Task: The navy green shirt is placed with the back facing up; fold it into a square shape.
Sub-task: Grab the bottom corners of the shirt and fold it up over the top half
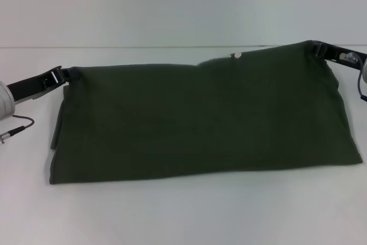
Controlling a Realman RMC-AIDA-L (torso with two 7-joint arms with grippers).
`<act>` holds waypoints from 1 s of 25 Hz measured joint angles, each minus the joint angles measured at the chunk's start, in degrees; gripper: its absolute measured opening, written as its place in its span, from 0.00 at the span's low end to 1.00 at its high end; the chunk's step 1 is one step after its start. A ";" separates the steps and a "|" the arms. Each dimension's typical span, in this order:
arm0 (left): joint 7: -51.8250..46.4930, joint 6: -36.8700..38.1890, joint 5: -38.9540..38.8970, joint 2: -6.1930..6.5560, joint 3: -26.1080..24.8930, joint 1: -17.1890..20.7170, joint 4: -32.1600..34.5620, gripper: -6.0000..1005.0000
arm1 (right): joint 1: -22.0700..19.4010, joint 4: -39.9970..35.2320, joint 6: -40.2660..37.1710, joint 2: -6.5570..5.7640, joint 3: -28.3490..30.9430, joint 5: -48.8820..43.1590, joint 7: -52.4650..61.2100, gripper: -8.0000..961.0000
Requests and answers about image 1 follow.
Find dark green shirt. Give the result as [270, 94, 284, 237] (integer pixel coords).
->
[48, 40, 364, 185]

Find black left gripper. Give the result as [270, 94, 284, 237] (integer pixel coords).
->
[6, 65, 83, 104]

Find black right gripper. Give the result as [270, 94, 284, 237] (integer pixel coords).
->
[310, 39, 367, 70]

